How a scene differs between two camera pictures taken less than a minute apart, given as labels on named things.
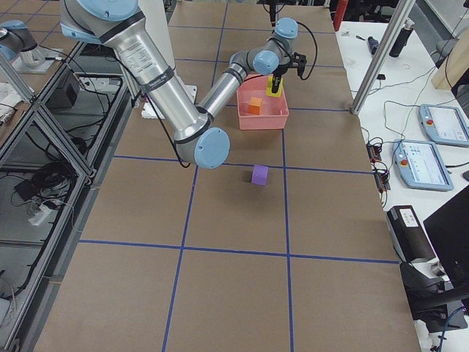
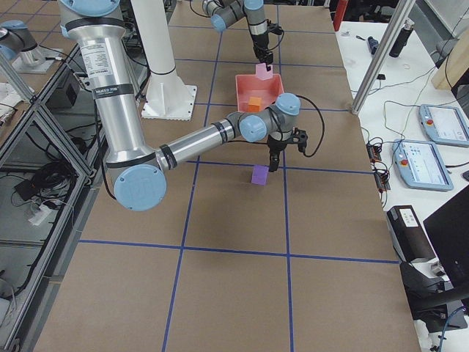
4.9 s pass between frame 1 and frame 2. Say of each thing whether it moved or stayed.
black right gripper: moved
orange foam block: stayed
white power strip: stayed
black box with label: stayed
